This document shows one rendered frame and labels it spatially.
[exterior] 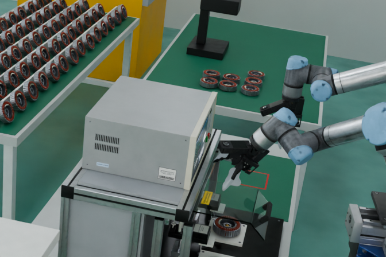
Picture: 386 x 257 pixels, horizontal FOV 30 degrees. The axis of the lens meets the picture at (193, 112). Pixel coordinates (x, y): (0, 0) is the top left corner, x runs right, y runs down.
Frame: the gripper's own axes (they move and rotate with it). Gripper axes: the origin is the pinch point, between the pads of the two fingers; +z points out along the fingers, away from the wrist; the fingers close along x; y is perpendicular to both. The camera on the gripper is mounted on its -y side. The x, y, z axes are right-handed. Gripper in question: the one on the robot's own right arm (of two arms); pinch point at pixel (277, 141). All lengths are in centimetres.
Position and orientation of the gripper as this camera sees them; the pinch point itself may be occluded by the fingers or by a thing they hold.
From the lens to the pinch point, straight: 286.5
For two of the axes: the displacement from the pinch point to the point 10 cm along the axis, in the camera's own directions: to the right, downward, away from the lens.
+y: 9.9, 1.3, 0.0
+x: 0.5, -3.9, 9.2
